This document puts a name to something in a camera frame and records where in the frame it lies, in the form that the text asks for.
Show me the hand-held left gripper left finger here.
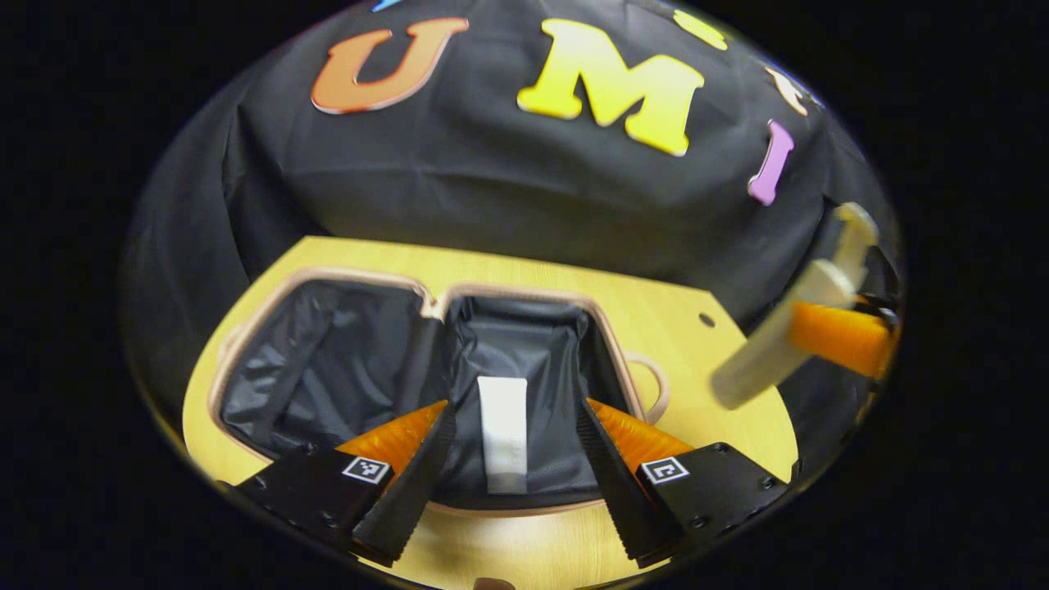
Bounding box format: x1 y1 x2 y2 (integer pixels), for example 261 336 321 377
234 400 457 568

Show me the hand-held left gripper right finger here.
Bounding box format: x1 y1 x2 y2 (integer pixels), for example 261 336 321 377
578 397 789 568

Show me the cream pump bottle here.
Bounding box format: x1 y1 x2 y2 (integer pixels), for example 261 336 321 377
710 202 879 411

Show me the white skin care tube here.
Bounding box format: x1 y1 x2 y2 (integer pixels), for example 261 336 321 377
477 375 529 496

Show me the pink suitcase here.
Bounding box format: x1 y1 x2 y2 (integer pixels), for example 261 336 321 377
207 264 671 519

